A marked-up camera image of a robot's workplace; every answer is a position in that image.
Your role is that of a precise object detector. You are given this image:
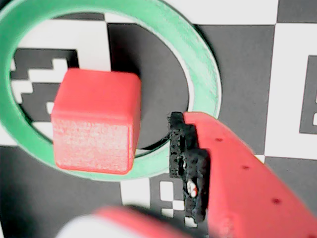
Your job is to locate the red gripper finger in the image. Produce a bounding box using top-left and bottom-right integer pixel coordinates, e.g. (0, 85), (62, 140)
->
(55, 205), (191, 238)
(168, 111), (317, 238)

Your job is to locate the red cube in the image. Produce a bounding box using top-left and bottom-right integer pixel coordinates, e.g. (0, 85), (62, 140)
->
(51, 68), (142, 175)

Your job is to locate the black white marker checkerboard mat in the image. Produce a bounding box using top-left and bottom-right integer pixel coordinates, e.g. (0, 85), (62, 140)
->
(0, 0), (317, 238)

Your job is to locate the green flat ring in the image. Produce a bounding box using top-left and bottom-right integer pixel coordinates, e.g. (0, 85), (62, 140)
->
(0, 0), (222, 183)

